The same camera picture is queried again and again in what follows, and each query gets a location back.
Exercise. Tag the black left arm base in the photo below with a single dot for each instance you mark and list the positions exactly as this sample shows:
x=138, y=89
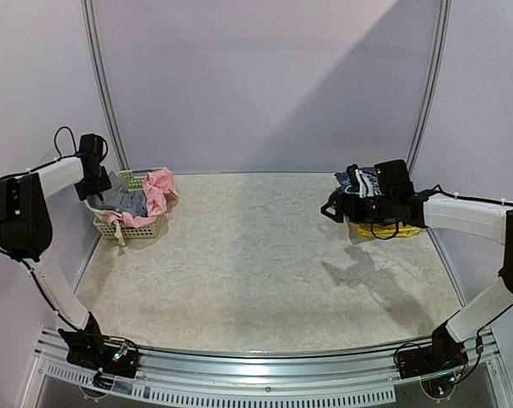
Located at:
x=89, y=348

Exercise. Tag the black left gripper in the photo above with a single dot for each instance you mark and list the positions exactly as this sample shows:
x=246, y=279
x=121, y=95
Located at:
x=105, y=184

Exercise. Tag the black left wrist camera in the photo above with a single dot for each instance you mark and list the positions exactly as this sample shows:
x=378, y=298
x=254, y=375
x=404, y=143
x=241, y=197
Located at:
x=93, y=145

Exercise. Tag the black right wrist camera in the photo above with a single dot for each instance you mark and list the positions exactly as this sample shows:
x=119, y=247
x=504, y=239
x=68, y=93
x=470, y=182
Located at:
x=393, y=176

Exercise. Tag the beige perforated laundry basket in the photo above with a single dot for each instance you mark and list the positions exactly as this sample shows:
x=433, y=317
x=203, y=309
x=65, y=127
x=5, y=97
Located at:
x=133, y=181

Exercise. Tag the right aluminium frame post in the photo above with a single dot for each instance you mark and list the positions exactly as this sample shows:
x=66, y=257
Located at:
x=431, y=80

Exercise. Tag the aluminium front rail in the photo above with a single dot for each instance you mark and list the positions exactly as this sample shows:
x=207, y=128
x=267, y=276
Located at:
x=361, y=377

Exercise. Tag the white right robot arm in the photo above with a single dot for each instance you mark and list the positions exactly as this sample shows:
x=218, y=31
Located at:
x=475, y=236

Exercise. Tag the left aluminium frame post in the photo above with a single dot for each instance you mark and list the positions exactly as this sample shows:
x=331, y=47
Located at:
x=97, y=61

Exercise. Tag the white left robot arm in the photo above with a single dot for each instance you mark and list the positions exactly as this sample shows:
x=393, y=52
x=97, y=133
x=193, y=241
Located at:
x=26, y=230

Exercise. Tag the aluminium frame post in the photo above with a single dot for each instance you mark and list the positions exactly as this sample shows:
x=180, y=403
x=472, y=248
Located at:
x=431, y=80
x=97, y=61

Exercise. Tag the pink garment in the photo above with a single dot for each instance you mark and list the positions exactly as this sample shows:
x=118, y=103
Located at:
x=157, y=185

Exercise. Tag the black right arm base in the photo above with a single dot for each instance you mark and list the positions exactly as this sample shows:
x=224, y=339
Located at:
x=411, y=360

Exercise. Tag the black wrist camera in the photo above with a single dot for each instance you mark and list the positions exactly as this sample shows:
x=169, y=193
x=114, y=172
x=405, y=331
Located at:
x=93, y=145
x=393, y=176

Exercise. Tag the grey garment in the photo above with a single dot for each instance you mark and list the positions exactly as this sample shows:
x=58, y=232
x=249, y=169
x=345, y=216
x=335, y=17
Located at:
x=118, y=199

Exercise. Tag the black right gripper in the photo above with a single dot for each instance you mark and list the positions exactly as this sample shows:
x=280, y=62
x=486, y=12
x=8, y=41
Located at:
x=346, y=206

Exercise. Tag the yellow folded t-shirt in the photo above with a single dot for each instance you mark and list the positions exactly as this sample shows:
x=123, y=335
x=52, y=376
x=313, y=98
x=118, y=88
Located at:
x=387, y=232

